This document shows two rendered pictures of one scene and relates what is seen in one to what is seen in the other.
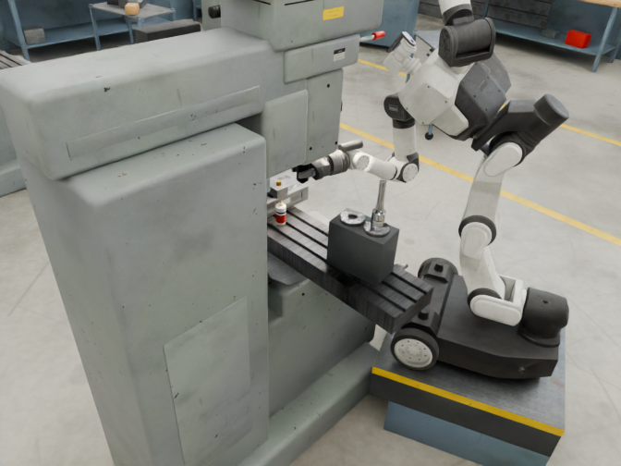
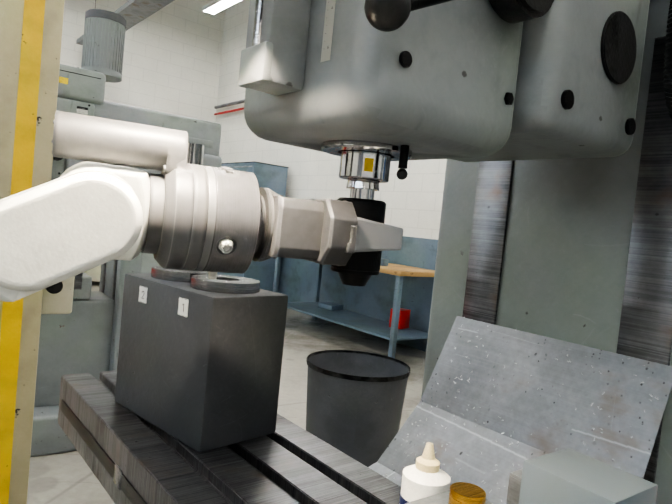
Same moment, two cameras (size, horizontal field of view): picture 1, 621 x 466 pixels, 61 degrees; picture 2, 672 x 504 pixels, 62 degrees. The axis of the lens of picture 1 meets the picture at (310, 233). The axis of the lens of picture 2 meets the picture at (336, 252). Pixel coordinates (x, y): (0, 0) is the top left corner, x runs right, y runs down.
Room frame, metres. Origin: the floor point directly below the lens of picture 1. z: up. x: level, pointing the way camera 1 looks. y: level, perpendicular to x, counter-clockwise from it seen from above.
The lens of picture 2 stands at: (2.24, 0.09, 1.23)
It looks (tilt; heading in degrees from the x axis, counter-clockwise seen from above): 3 degrees down; 188
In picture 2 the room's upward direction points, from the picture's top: 6 degrees clockwise
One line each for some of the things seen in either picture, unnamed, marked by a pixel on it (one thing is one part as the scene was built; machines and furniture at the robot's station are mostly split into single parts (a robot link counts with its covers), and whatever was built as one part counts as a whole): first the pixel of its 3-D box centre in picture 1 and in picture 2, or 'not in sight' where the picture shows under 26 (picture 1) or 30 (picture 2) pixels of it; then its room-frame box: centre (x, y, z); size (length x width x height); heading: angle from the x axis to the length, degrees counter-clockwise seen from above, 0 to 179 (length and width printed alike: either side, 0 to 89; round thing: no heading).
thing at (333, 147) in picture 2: not in sight; (366, 150); (1.72, 0.04, 1.31); 0.09 x 0.09 x 0.01
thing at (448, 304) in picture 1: (485, 310); not in sight; (1.70, -0.78, 0.59); 0.64 x 0.52 x 0.33; 70
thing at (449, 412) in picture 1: (466, 369); not in sight; (1.70, -0.78, 0.20); 0.78 x 0.68 x 0.40; 70
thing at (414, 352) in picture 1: (414, 349); not in sight; (1.54, -0.46, 0.50); 0.20 x 0.05 x 0.20; 70
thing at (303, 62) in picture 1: (298, 49); not in sight; (1.69, 0.07, 1.68); 0.34 x 0.24 x 0.10; 137
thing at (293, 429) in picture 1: (257, 401); not in sight; (1.54, 0.21, 0.10); 1.20 x 0.60 x 0.20; 137
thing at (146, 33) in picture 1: (170, 57); not in sight; (1.73, 0.49, 1.62); 0.20 x 0.09 x 0.21; 137
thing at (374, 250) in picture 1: (361, 244); (197, 345); (1.51, -0.19, 1.05); 0.22 x 0.12 x 0.20; 55
